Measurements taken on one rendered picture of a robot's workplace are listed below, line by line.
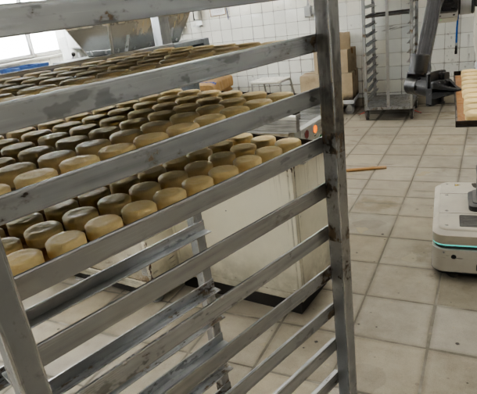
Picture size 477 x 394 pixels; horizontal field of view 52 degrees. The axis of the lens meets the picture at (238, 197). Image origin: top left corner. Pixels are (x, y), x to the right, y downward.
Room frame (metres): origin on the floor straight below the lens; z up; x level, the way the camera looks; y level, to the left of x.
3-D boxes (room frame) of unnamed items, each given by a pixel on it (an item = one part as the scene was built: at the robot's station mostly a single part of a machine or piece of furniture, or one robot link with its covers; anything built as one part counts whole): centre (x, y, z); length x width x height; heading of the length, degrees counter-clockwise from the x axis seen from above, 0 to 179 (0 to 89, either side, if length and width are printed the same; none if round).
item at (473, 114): (1.10, -0.57, 1.00); 0.05 x 0.05 x 0.02
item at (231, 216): (2.13, -0.03, 0.45); 0.70 x 0.34 x 0.90; 55
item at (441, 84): (1.44, -0.66, 0.99); 0.09 x 0.07 x 0.07; 21
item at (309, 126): (1.92, -0.33, 0.77); 0.24 x 0.04 x 0.14; 145
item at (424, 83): (1.50, -0.63, 1.00); 0.07 x 0.07 x 0.10; 21
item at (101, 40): (2.43, 0.38, 1.25); 0.56 x 0.29 x 0.14; 145
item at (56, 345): (0.67, 0.06, 0.96); 0.64 x 0.03 x 0.03; 133
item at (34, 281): (0.67, 0.06, 1.05); 0.64 x 0.03 x 0.03; 133
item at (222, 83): (6.13, 0.16, 0.47); 0.72 x 0.42 x 0.17; 157
